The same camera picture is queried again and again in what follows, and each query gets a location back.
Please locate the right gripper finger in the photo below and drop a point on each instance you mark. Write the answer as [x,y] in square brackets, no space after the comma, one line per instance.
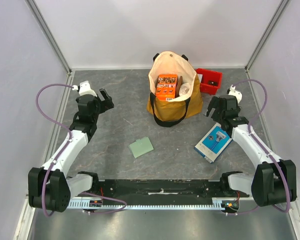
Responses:
[209,109]
[214,102]

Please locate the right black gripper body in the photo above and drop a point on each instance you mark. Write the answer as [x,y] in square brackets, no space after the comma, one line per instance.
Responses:
[215,110]

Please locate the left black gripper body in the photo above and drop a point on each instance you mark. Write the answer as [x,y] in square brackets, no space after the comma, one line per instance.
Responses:
[100,108]

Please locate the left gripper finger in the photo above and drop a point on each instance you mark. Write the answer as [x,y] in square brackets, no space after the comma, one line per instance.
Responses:
[104,94]
[108,103]

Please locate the red plastic bin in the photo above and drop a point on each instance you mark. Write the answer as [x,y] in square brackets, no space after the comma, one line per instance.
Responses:
[209,75]

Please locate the mustard yellow tote bag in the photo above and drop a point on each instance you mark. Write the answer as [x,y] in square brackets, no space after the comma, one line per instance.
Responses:
[171,110]

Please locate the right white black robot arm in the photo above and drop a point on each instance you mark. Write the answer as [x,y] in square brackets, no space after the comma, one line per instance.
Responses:
[275,180]

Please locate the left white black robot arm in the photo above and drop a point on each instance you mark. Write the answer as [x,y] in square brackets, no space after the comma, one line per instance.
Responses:
[49,188]

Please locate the small black object in bin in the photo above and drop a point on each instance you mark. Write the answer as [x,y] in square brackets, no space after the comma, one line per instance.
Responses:
[213,83]

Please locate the white round item in bag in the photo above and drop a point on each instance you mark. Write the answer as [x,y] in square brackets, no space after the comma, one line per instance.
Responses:
[184,89]

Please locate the blue razor package box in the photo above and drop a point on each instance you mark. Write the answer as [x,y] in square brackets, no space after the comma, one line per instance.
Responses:
[213,143]

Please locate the brown flat item in bag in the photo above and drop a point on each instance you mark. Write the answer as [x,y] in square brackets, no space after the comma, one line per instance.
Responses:
[179,83]

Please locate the orange printed box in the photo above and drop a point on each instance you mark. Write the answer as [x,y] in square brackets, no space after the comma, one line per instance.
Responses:
[166,87]

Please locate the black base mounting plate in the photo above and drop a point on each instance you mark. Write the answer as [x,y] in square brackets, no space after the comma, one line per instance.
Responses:
[146,187]

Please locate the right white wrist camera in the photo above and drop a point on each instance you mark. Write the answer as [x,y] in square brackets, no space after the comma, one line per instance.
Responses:
[233,92]

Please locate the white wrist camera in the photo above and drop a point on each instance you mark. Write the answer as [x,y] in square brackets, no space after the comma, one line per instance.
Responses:
[84,88]
[233,92]

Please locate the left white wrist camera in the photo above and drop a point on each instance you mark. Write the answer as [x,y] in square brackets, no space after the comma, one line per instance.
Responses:
[84,88]

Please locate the grey slotted cable duct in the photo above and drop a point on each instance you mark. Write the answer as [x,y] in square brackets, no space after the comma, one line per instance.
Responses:
[93,203]

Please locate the right aluminium frame post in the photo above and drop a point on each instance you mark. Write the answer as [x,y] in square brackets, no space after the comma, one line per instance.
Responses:
[283,4]

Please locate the aluminium frame post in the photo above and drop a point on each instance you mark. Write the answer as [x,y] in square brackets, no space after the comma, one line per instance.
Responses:
[48,34]
[283,4]

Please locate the left aluminium frame post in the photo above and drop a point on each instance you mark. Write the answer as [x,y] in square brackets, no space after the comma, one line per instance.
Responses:
[48,34]

